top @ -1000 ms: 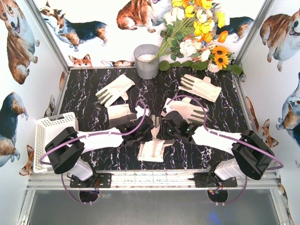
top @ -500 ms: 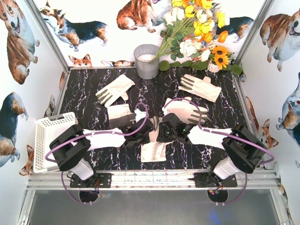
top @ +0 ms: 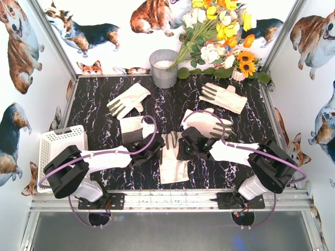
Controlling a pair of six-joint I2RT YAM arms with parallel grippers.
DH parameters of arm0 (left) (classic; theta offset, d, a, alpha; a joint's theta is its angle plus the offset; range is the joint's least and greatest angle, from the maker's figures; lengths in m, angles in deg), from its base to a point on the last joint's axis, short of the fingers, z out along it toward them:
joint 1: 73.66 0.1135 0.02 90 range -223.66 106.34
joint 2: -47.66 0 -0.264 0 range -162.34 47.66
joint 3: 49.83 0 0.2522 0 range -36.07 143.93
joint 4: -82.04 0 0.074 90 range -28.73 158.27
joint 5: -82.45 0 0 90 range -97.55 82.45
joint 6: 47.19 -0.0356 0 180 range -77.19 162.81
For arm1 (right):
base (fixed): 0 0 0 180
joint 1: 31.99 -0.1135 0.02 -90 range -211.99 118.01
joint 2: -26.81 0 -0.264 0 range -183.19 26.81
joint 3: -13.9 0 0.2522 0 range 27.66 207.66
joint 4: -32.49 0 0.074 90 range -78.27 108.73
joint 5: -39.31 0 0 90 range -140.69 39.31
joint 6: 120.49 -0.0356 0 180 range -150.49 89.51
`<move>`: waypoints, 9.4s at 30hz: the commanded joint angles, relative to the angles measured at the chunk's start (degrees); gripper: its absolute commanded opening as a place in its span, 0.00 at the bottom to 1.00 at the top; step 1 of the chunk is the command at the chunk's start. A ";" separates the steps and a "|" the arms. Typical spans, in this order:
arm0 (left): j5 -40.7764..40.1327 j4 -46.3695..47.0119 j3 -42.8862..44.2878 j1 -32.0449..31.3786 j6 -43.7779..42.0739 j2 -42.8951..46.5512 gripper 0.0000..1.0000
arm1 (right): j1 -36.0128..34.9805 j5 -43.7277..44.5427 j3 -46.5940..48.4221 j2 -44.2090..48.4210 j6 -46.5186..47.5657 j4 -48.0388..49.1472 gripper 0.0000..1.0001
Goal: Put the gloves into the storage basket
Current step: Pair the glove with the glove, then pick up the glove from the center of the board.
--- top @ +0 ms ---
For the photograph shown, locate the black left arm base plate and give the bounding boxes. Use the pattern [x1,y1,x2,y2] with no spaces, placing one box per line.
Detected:
[78,192,125,210]

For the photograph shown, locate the grey striped work glove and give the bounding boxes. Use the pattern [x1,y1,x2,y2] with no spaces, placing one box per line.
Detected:
[120,116,155,144]

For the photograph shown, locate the grey metal bucket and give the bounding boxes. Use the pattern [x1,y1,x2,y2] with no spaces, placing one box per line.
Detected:
[149,49,178,89]

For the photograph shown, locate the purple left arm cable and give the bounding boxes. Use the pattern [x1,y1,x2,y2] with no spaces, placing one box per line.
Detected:
[38,115,158,228]

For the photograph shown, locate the white perforated storage basket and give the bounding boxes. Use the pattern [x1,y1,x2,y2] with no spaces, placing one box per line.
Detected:
[37,125,90,199]

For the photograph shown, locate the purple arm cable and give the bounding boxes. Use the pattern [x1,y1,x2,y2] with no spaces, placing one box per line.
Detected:
[181,110,307,228]
[38,115,158,228]

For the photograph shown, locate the white glove green fingers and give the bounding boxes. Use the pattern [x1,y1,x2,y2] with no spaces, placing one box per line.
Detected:
[181,109,232,139]

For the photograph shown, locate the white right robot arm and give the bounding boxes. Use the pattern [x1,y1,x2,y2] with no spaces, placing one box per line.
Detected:
[177,127,298,204]

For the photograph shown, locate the white glove back right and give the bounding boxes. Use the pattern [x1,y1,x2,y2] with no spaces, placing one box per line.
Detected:
[199,83,247,115]

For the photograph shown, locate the white glove back left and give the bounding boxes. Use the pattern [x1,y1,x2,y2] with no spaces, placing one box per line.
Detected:
[107,83,151,120]

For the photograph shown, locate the artificial flower bouquet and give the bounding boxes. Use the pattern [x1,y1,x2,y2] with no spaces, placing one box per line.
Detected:
[170,1,257,68]

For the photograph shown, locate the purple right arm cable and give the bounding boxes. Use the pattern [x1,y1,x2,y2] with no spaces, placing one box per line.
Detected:
[181,110,307,228]

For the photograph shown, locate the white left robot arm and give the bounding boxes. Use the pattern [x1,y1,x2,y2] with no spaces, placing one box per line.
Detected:
[38,133,165,203]

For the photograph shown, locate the sunflower pot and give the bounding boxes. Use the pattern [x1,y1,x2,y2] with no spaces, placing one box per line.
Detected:
[231,51,262,82]

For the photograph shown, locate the aluminium front rail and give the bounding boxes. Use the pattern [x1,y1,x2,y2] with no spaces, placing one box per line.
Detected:
[30,188,311,212]

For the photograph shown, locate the long white glove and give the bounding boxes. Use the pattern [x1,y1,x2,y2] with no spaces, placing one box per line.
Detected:
[159,131,189,184]

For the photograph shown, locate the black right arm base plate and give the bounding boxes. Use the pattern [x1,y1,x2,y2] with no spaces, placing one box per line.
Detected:
[210,190,265,209]

